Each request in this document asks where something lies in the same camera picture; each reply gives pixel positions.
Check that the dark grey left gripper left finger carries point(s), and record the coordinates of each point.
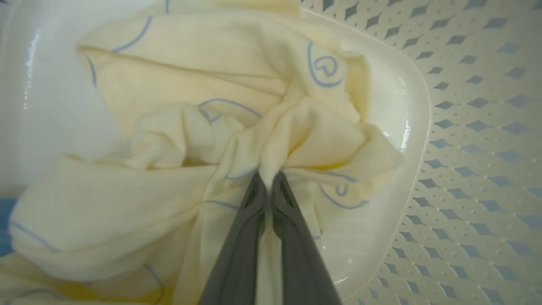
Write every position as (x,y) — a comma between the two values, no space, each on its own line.
(241,254)

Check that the cream garment with blue collar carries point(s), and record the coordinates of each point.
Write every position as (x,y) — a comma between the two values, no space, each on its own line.
(5,228)

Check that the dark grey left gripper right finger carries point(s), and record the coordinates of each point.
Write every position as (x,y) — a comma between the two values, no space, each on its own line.
(300,262)

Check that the cream garment with white tag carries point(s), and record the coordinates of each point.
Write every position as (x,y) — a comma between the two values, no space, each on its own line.
(190,63)

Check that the cream perforated laundry basket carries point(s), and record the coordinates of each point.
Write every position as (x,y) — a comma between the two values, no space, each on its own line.
(465,127)

